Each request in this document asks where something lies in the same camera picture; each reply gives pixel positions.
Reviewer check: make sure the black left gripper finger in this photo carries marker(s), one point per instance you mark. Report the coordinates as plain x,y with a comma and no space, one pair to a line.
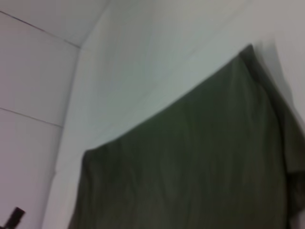
15,218

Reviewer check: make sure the dark green FREE! T-shirt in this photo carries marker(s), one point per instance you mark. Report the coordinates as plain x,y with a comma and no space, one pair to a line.
190,155

